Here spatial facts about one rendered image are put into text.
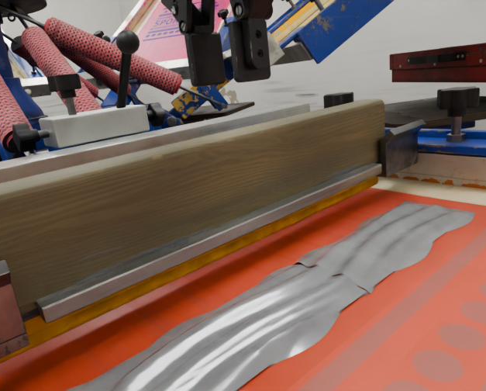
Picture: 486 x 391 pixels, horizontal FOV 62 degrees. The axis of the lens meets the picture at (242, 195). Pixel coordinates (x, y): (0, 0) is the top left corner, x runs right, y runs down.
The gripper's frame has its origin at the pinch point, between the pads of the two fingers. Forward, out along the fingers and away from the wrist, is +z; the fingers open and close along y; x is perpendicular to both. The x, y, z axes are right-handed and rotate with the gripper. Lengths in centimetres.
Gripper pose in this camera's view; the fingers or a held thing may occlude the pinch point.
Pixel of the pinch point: (226, 57)
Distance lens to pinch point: 32.4
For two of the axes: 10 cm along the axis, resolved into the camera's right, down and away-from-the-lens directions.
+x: 7.5, -2.7, 6.1
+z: 1.1, 9.5, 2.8
